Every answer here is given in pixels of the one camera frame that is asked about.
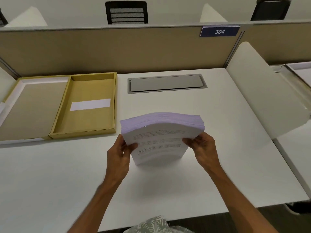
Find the blue desk number sign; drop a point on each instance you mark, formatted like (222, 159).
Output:
(219, 31)

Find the white leaf-patterned shirt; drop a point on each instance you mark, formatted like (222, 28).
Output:
(155, 225)

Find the black mesh office chair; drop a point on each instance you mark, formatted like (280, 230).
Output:
(126, 12)

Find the person's right hand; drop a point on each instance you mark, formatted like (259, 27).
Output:
(206, 152)

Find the beige desk partition panel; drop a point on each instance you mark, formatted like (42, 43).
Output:
(116, 49)
(279, 42)

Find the beige cardboard box lid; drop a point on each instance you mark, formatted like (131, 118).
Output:
(29, 109)

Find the person's left hand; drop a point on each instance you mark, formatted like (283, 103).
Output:
(119, 158)

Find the person's left thumb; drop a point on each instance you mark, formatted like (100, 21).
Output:
(132, 147)

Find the person's right thumb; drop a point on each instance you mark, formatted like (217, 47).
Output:
(190, 142)

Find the stack of white printed paper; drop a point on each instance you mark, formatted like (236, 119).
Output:
(160, 135)

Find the person's right forearm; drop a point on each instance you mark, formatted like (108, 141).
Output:
(239, 201)

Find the white side divider panel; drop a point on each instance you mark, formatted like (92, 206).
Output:
(262, 89)

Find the yellow cardboard box tray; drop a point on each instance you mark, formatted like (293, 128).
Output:
(85, 106)

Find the person's left forearm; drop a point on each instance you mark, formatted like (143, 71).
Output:
(97, 206)

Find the white paper label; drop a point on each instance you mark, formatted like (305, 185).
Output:
(90, 104)

